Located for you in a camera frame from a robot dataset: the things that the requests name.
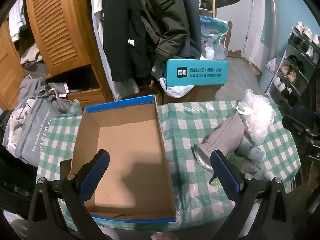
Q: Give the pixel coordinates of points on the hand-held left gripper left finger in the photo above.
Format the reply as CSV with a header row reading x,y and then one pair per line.
x,y
96,177

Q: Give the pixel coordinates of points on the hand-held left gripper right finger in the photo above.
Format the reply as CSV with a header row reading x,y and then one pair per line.
x,y
225,177

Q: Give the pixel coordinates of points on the green bubble wrap sheet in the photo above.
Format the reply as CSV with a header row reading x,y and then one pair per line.
x,y
236,160

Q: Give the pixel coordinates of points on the cardboard box blue outside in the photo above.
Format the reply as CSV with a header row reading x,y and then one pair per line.
x,y
130,155

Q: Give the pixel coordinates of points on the light blue fluffy cloth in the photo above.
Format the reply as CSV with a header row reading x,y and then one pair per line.
x,y
252,152

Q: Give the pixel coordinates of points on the white mesh bath pouf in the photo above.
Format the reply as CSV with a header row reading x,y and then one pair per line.
x,y
257,115

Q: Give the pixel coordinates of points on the green checkered tablecloth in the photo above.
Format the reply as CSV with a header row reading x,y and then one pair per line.
x,y
190,120

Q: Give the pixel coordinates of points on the grey fabric laundry bag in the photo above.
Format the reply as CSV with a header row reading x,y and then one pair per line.
x,y
37,130

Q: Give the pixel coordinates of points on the light blue trash bin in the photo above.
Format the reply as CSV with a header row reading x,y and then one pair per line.
x,y
266,80

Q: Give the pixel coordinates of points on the metal shoe rack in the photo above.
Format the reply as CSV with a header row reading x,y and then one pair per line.
x,y
297,62

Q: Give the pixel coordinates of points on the pink plastic bag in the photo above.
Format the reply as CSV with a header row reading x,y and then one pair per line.
x,y
272,65

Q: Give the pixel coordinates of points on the white plastic bag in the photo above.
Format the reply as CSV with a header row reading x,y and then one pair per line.
x,y
175,91

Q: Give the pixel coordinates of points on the teal shoe box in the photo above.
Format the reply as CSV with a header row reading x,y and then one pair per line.
x,y
195,72

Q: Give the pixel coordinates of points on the grey clothes pile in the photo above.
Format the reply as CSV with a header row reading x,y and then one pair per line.
x,y
32,85

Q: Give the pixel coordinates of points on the blue plastic bag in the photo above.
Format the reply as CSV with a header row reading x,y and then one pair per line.
x,y
212,30

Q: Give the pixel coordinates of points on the black hanging coat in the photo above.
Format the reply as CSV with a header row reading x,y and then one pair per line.
x,y
125,30

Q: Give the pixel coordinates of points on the wooden louvered wardrobe door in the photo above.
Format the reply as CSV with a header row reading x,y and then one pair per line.
x,y
57,30

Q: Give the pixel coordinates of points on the olive hanging jacket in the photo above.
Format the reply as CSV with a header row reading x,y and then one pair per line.
x,y
170,17

